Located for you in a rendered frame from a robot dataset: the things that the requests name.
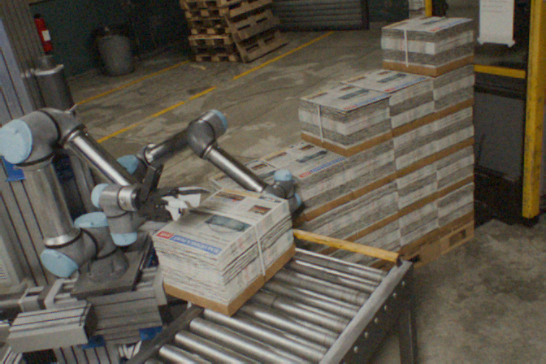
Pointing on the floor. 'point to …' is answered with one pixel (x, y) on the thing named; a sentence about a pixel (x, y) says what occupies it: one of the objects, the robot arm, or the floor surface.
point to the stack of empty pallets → (217, 38)
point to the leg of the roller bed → (408, 334)
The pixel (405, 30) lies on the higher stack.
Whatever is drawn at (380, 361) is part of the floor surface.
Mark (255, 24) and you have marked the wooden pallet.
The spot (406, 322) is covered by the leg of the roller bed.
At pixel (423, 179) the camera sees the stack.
